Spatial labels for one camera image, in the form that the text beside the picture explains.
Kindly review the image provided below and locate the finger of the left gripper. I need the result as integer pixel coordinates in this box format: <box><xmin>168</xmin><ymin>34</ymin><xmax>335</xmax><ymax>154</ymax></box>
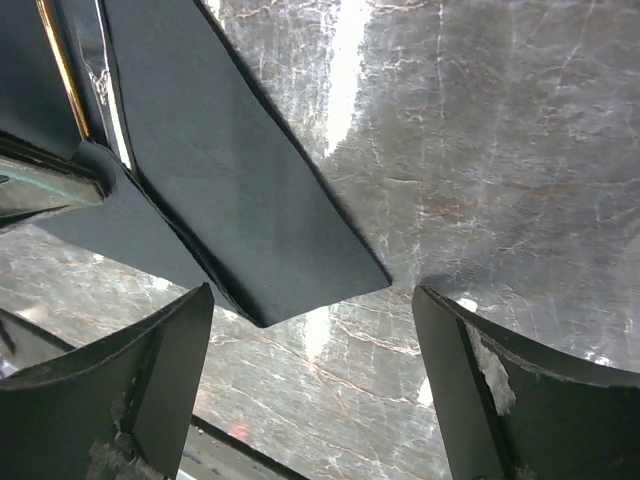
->
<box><xmin>1</xmin><ymin>132</ymin><xmax>109</xmax><ymax>230</ymax></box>

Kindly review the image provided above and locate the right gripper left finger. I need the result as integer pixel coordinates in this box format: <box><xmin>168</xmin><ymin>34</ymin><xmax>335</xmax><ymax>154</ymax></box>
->
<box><xmin>1</xmin><ymin>284</ymin><xmax>214</xmax><ymax>479</ymax></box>

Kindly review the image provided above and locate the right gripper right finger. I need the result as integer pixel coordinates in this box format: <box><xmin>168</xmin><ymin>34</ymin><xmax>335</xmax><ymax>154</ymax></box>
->
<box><xmin>412</xmin><ymin>285</ymin><xmax>639</xmax><ymax>479</ymax></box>

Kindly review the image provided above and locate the gold spoon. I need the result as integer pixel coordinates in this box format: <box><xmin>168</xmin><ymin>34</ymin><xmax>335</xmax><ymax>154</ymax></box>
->
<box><xmin>36</xmin><ymin>0</ymin><xmax>91</xmax><ymax>139</ymax></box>

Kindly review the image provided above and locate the silver table knife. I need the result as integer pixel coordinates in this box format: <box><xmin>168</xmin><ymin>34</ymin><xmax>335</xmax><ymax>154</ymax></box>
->
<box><xmin>66</xmin><ymin>1</ymin><xmax>132</xmax><ymax>171</ymax></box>

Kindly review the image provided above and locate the black paper napkin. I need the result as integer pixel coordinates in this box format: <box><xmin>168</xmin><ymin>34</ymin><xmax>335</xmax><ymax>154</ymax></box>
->
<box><xmin>1</xmin><ymin>1</ymin><xmax>392</xmax><ymax>328</ymax></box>

